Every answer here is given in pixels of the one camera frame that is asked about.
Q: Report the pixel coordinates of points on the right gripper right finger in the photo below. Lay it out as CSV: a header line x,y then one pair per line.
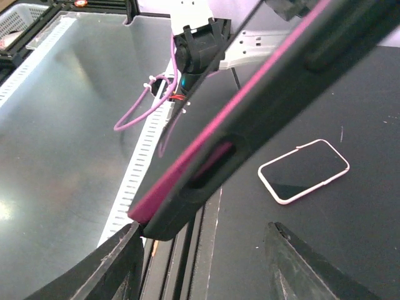
x,y
297,271

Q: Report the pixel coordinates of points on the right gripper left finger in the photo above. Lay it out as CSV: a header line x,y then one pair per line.
x,y
112,271

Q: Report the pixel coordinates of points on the black phone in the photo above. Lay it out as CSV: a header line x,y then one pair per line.
x,y
209,137

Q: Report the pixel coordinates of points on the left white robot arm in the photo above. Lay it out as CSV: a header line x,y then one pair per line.
x,y
204,44

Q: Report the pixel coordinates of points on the white plastic basket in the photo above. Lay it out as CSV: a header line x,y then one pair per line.
x,y
19,17

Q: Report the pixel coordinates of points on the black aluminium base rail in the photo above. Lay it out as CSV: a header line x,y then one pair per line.
x,y
180,268

